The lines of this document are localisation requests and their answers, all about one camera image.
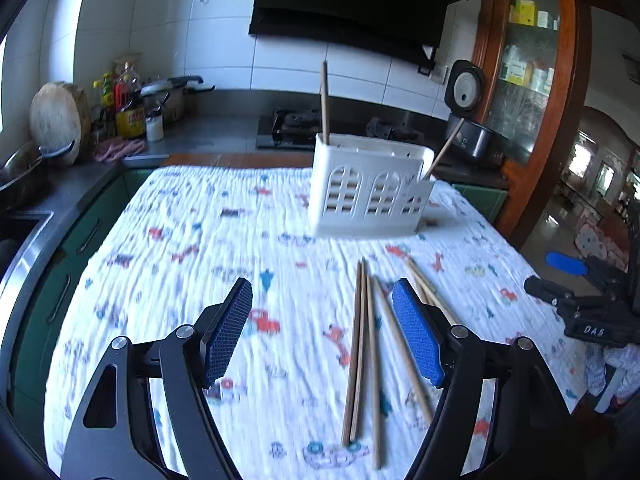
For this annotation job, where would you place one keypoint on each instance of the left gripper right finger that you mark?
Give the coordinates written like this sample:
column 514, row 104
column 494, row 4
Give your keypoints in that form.
column 530, row 431

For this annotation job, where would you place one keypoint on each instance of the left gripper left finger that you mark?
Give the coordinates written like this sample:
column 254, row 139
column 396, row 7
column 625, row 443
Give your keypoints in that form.
column 113, row 434

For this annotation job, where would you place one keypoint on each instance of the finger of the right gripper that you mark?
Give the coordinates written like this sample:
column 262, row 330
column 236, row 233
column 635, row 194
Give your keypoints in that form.
column 550, row 292
column 566, row 264

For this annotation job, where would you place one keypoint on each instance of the wooden chopstick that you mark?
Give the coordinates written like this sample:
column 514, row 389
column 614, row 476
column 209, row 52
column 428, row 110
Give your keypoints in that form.
column 353, row 363
column 363, row 297
column 444, row 149
column 431, row 292
column 423, row 295
column 410, row 365
column 374, row 379
column 324, row 95

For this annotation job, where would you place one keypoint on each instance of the white plastic utensil holder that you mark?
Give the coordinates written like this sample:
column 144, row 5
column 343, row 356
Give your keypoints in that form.
column 368, row 187

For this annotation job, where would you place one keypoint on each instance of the cartoon print white cloth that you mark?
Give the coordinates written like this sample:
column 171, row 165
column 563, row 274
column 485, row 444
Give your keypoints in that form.
column 189, row 233

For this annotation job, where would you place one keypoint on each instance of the black rice cooker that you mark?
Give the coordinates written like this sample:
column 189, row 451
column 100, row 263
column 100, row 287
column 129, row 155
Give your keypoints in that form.
column 472, row 140

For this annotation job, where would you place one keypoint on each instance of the wooden glass door cabinet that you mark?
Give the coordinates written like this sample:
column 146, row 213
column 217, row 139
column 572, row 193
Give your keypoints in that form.
column 535, row 55

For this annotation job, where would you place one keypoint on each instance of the pink cloth on counter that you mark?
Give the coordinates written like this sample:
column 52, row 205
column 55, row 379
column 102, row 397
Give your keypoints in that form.
column 115, row 149

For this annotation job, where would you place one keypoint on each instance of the black wok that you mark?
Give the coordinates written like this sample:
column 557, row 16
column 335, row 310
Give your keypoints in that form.
column 27, row 165

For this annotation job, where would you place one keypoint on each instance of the black range hood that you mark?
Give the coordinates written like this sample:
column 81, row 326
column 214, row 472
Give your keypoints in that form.
column 407, row 29

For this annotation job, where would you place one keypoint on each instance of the small white jar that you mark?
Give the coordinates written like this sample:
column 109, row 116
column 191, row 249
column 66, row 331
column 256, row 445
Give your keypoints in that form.
column 154, row 128

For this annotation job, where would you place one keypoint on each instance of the yellow label sauce bottle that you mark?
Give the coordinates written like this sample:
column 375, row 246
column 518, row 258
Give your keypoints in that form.
column 130, row 114

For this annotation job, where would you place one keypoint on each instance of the round wooden cutting board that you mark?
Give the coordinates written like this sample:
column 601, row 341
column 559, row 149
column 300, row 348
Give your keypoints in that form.
column 59, row 114

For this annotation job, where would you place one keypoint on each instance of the silver pressure cooker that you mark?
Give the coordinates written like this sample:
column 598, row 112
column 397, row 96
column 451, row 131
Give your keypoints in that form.
column 170, row 97

